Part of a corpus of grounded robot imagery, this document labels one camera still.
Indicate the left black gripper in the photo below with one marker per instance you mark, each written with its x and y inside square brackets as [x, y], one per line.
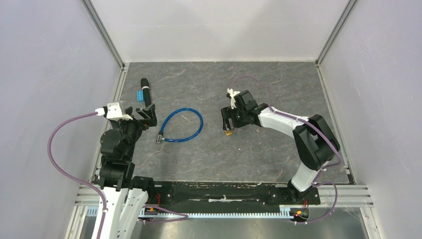
[149, 114]

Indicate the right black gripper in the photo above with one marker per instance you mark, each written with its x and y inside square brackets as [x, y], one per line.
[227, 112]

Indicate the brass padlock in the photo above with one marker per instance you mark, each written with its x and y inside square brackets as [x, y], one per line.
[228, 132]

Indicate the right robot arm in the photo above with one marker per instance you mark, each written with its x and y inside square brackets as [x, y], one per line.
[315, 142]

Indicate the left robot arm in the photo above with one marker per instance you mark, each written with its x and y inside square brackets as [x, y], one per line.
[122, 195]

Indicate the blue toy brick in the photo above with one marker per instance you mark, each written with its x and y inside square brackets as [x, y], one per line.
[140, 96]

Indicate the black microphone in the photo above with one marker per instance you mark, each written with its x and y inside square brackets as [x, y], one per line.
[146, 91]

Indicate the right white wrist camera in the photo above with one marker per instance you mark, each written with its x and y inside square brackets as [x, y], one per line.
[231, 93]

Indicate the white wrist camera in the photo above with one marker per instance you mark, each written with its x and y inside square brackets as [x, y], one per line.
[113, 111]
[231, 93]

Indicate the blue cable lock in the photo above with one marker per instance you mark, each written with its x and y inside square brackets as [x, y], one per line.
[181, 125]

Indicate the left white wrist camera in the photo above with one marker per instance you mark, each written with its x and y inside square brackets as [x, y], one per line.
[113, 111]

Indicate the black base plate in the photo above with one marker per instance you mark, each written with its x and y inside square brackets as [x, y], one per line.
[229, 197]

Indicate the slotted cable duct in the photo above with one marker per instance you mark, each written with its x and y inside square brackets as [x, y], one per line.
[284, 213]

